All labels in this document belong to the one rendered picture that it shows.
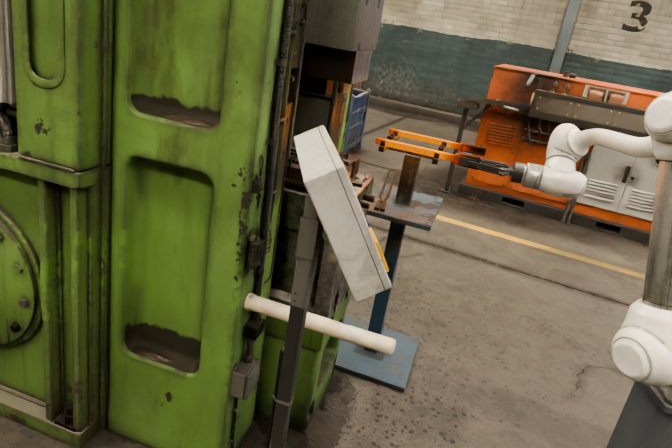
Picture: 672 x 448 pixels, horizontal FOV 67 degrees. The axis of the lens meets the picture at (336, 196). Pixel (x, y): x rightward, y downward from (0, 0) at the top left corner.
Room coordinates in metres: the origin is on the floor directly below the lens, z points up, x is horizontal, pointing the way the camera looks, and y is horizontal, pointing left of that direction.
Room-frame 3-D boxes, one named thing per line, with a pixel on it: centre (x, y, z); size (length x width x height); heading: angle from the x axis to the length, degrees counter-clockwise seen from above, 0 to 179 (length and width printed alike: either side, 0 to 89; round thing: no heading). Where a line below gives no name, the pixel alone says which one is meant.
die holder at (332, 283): (1.73, 0.19, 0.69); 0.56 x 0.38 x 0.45; 76
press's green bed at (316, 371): (1.73, 0.19, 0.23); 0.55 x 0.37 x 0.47; 76
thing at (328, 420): (1.61, -0.06, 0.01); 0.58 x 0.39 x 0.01; 166
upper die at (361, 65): (1.67, 0.19, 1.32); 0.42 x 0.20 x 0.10; 76
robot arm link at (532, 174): (1.82, -0.69, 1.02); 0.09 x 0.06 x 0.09; 165
